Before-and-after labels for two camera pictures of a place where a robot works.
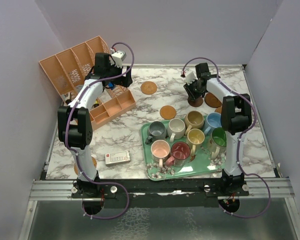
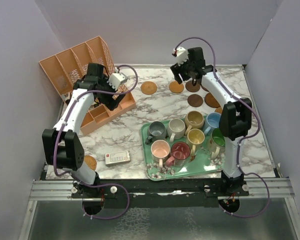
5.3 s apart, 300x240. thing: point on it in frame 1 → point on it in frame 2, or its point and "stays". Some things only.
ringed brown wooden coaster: (212, 100) stays
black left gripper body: (121, 80) → (108, 100)
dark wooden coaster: (197, 102) stays
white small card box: (118, 157) stays
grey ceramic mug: (157, 130) stays
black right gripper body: (193, 90) → (183, 70)
